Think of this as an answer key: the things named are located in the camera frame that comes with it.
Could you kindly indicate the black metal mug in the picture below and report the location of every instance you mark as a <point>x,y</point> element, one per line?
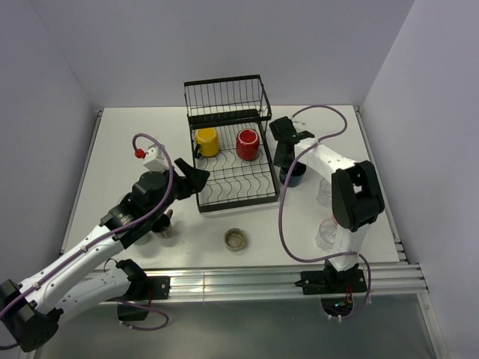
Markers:
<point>163,226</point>

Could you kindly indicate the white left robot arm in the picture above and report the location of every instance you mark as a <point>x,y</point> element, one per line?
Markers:
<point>31,310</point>

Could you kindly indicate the yellow ceramic mug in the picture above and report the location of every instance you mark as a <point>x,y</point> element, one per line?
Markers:
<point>207,143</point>

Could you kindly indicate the dark blue mug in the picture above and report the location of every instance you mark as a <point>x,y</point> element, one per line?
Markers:
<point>296,176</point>

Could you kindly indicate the clear glass front right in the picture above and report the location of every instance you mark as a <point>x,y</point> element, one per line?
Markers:
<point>325,237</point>

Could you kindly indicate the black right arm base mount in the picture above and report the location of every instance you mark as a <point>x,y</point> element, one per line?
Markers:
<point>327,282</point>

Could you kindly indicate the aluminium frame rail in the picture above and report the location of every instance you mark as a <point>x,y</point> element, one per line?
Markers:
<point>248,284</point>

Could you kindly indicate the red mug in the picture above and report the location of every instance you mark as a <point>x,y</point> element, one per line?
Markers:
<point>247,144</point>

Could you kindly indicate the clear glass near blue mug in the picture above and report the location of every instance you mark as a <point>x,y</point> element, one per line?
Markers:
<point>324,194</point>

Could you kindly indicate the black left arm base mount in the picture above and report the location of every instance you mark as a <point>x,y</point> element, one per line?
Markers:
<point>137,303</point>

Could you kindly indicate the small brown glass jar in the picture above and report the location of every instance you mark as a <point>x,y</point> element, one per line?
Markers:
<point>235,239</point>

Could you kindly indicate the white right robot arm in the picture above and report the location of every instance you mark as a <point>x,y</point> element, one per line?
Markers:
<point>357,199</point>

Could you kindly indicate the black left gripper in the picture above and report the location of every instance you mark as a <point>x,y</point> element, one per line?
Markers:
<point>194,180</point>

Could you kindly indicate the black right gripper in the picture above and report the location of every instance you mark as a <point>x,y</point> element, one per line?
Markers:
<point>278,161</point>

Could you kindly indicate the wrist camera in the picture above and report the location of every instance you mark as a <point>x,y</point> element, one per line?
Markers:
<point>302,129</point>
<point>152,158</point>

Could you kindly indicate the black wire dish rack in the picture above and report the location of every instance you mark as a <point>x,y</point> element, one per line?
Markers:
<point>230,105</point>

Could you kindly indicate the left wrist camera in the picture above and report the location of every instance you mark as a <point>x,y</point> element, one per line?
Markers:
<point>152,158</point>

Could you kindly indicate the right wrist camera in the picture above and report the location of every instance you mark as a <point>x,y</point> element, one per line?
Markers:
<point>302,129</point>

